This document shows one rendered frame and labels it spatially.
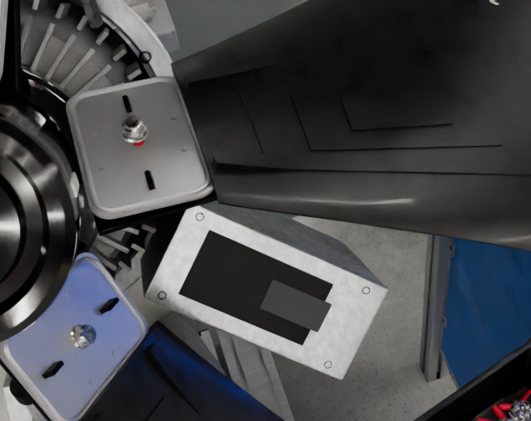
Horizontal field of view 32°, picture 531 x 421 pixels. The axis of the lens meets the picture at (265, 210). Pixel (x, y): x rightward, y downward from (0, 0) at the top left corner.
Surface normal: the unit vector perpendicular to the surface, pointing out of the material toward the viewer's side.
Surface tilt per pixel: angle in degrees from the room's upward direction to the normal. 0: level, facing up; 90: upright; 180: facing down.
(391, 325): 0
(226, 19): 90
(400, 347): 0
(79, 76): 48
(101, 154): 7
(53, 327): 54
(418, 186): 19
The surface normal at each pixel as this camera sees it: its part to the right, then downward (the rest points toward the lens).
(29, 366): 0.73, -0.30
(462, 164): 0.16, -0.37
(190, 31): 0.29, 0.76
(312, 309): 0.15, 0.22
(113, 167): 0.00, -0.61
